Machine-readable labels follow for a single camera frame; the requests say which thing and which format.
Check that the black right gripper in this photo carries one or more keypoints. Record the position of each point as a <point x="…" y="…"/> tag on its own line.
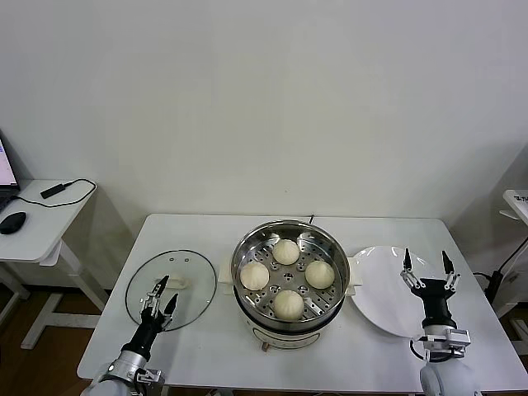
<point x="435" y="297"/>

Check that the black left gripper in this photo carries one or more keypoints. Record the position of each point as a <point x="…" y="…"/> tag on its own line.
<point x="148" y="330"/>

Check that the round glass pot lid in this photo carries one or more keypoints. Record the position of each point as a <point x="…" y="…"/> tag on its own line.
<point x="185" y="264"/>

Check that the white steamed baozi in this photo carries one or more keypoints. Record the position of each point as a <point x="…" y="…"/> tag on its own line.
<point x="254" y="275"/>
<point x="288" y="304"/>
<point x="319" y="274"/>
<point x="286" y="251"/>

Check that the stainless steel steamer basket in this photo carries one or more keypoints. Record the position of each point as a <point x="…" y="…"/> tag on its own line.
<point x="330" y="297"/>

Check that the white round plate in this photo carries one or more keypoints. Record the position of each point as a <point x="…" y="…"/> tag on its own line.
<point x="379" y="288"/>

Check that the black power adapter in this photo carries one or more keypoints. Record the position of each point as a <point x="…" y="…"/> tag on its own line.
<point x="494" y="284"/>

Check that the white electric cooker base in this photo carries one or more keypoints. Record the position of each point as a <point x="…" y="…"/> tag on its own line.
<point x="284" y="336"/>

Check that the white side table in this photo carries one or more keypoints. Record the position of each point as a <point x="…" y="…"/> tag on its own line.
<point x="37" y="235"/>

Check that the black usb dongle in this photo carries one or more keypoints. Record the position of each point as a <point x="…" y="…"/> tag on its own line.
<point x="53" y="191"/>

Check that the black computer mouse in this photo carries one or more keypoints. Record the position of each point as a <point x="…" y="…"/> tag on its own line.
<point x="12" y="222"/>

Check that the black laptop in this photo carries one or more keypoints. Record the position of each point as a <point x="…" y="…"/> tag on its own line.
<point x="6" y="165"/>

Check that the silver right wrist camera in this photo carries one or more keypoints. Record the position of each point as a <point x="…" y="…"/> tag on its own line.
<point x="458" y="338"/>

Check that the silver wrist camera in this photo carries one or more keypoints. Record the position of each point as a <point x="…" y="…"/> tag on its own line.
<point x="458" y="338"/>
<point x="148" y="376"/>

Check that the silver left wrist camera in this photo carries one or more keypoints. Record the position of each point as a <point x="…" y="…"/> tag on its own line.
<point x="148" y="376"/>

